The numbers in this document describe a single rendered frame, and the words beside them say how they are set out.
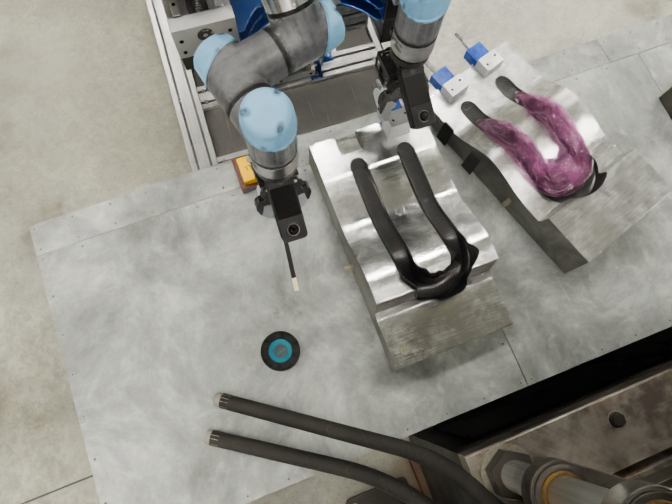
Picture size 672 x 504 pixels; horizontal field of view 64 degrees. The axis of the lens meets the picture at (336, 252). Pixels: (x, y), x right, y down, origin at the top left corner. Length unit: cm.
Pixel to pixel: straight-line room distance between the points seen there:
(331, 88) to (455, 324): 116
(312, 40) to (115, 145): 155
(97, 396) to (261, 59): 75
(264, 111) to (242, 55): 10
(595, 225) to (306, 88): 119
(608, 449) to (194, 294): 92
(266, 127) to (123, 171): 155
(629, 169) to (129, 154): 171
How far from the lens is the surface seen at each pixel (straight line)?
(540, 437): 125
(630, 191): 129
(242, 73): 79
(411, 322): 111
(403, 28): 94
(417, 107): 103
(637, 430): 135
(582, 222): 122
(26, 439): 217
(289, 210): 90
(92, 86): 245
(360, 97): 203
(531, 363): 124
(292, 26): 82
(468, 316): 114
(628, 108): 153
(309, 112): 199
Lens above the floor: 195
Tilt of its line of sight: 75 degrees down
